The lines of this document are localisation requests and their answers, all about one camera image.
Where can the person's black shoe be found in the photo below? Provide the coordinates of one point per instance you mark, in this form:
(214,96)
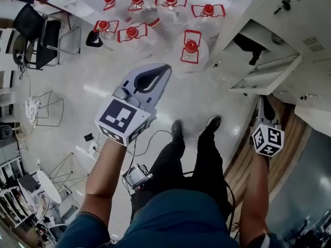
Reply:
(214,123)
(177,129)

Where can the white metal locker cabinet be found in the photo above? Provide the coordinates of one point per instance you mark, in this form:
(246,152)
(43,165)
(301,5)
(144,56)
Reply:
(305,68)

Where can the white locker door with key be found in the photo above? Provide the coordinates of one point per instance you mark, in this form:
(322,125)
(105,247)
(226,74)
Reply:
(305,17)

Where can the white shelf unit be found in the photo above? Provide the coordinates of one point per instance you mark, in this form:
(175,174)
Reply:
(13,192)

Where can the black locker key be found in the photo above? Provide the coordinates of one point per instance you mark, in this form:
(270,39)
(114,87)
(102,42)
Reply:
(282,5)

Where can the person's right forearm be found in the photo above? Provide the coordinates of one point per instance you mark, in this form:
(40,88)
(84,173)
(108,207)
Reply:
(254,190)

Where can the person's black trousers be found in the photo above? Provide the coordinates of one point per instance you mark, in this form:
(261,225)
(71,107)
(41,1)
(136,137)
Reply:
(178,167)

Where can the person's blue shirt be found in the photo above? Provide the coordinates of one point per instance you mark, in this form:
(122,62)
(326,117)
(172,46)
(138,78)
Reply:
(175,221)

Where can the person's left black shoe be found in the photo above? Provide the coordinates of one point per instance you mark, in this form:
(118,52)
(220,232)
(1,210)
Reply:
(177,129)

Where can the dark round fan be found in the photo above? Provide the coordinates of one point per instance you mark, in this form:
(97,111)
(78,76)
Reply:
(5,132)

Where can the person's left forearm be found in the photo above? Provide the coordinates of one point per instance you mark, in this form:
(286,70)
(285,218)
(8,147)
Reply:
(103,179)

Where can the black item inside locker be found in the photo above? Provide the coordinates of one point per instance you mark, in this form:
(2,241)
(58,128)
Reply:
(247,46)

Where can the group of clear water jugs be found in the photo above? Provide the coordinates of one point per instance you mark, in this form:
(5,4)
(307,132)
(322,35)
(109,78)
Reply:
(168,27)

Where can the small black box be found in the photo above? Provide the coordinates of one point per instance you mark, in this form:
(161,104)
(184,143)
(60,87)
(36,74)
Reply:
(88,137)

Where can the person's right black shoe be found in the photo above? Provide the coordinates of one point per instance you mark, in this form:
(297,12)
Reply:
(214,123)

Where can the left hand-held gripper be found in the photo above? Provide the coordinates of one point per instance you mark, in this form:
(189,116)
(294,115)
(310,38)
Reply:
(117,115)

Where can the white power strip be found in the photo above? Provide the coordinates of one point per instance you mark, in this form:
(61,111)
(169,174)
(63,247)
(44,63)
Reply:
(92,148)

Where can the black metal-frame chair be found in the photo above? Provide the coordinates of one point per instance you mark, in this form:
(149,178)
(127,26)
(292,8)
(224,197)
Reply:
(38,35)

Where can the small clear red-label bottle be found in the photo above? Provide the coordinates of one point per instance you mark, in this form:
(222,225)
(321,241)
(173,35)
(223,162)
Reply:
(150,15)

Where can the round white table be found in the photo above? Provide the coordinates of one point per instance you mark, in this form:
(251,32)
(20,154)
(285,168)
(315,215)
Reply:
(49,186)

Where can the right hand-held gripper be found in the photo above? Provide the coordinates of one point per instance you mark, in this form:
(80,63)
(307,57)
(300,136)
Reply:
(269,139)

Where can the black floor object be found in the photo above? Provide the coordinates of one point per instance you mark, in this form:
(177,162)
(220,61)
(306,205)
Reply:
(93,39)

